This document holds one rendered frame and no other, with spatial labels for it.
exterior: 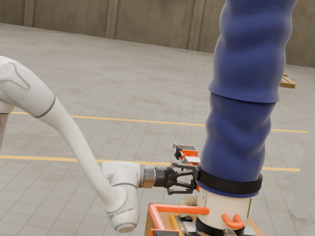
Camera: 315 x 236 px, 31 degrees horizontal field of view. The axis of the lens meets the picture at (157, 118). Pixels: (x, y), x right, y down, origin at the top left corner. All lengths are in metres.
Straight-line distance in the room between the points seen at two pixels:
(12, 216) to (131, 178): 2.67
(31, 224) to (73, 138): 2.68
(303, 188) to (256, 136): 3.58
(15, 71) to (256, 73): 0.73
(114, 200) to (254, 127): 0.55
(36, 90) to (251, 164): 0.72
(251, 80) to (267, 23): 0.18
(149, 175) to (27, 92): 0.61
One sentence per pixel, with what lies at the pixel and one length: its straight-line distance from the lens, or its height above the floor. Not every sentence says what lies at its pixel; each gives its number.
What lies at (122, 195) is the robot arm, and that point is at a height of 1.18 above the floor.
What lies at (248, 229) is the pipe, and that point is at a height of 1.12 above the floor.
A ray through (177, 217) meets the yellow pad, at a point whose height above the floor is 1.09.
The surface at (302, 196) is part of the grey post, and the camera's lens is 5.42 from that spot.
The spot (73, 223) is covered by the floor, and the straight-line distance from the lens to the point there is 4.61.
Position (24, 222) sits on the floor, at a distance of 4.58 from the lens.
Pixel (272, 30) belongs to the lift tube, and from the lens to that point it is 1.77.
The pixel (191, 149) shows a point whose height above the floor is 1.23.
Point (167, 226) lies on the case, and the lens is 2.09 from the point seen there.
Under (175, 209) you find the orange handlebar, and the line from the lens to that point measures 1.90.
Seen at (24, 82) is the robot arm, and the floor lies 1.57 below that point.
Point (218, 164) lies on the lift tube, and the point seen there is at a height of 1.38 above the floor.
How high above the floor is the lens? 1.91
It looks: 13 degrees down
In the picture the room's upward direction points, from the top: 8 degrees clockwise
